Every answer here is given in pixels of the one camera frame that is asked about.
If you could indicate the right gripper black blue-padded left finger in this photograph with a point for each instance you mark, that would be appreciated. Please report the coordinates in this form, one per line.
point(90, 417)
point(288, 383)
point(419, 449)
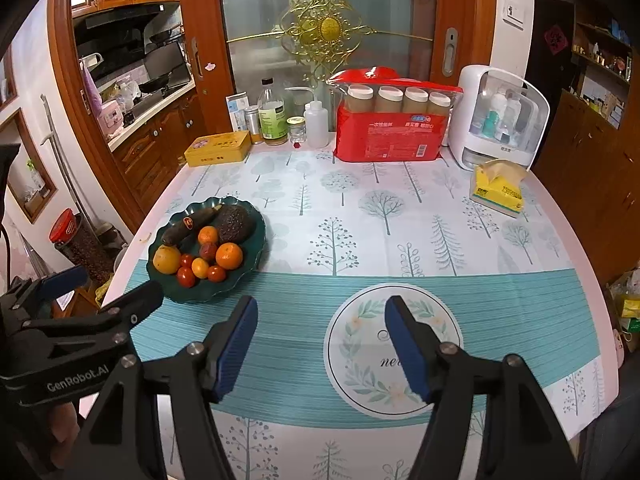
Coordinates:
point(121, 437)

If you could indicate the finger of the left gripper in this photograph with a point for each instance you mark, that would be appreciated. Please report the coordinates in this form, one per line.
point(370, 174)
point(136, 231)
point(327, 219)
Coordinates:
point(130, 309)
point(33, 294)

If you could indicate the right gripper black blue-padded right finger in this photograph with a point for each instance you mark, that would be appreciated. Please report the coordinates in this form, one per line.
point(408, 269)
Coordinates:
point(522, 438)

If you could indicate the yellow-orange citrus fruit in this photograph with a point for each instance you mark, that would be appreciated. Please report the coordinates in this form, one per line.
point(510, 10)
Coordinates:
point(167, 259)

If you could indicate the yellow small tomato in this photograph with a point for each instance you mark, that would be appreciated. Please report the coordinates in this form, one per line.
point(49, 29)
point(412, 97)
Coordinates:
point(200, 268)

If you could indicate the large red tomato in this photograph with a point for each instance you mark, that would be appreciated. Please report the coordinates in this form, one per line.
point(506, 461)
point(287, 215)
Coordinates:
point(216, 274)

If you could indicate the dark red wrinkled fruit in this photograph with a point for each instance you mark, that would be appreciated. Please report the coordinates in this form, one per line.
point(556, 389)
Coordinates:
point(208, 251)

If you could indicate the overripe dark banana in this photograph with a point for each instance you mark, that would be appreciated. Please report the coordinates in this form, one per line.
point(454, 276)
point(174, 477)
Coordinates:
point(185, 230)

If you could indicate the small orange tomato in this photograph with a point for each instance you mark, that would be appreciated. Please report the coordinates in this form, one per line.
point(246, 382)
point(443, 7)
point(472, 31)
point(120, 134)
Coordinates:
point(208, 235)

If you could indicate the large orange mandarin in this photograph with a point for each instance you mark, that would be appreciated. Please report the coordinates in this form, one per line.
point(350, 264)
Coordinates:
point(229, 256)

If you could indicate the dark avocado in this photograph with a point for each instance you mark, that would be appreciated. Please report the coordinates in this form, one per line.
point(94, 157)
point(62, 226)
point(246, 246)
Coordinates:
point(233, 224)

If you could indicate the person's hand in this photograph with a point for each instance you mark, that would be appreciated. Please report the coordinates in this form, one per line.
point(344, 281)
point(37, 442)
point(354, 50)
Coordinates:
point(64, 429)

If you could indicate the red lid jar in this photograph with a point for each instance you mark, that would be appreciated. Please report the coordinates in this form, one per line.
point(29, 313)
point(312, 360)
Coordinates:
point(73, 238)

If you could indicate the dark green leaf plate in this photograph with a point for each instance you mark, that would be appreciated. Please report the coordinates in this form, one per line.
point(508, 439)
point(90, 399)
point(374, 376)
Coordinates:
point(204, 290)

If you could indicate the yellow flat box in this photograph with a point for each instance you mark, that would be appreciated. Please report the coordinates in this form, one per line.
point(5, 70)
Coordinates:
point(219, 148)

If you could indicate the printed tree tablecloth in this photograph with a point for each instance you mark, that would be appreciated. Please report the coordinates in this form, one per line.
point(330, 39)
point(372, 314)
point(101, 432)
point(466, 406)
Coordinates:
point(321, 394)

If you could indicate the metal can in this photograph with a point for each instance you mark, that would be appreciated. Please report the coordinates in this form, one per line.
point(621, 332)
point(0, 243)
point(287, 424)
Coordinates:
point(253, 124)

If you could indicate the white blue carton box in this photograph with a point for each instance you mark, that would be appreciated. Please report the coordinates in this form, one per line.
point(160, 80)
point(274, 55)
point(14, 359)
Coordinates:
point(236, 106)

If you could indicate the green label glass bottle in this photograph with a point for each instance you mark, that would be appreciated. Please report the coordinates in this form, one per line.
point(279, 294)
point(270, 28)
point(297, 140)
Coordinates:
point(271, 114)

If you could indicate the small glass jar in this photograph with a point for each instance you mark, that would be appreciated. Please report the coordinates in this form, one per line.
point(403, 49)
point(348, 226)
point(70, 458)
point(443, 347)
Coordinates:
point(296, 131)

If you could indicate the yellow tissue pack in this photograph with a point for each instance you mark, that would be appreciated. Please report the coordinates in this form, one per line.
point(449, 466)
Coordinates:
point(497, 185)

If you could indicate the white plastic squeeze bottle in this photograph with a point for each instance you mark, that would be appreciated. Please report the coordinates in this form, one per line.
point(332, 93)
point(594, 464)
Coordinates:
point(316, 118)

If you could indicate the red paper cup pack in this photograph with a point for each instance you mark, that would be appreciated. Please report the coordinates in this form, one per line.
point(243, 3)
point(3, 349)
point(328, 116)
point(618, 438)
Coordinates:
point(383, 117)

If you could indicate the white cosmetics storage box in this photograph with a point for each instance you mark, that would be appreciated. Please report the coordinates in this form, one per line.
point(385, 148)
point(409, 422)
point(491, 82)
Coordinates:
point(500, 116)

